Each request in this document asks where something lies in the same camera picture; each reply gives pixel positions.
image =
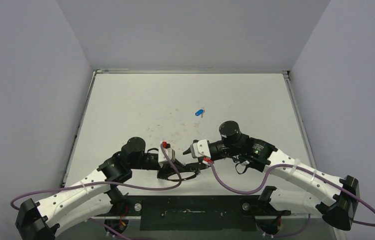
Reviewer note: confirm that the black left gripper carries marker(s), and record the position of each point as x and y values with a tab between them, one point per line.
165	168

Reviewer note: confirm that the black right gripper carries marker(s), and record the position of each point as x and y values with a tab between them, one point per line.
202	158

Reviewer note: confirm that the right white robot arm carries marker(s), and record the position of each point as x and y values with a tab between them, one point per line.
333	198

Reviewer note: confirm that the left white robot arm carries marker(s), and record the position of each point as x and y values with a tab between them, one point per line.
95	194

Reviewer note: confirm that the loose blue key tag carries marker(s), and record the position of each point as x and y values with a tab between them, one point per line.
200	112

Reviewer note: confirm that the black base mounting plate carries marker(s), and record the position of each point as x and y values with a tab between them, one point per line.
192	212

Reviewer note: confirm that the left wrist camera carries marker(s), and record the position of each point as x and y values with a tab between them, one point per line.
165	154

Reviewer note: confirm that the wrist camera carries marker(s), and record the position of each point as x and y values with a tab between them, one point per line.
200	149
165	154

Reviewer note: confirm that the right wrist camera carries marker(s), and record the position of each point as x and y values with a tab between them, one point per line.
200	149

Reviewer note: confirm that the aluminium table frame rail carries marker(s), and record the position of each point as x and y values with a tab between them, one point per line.
299	119

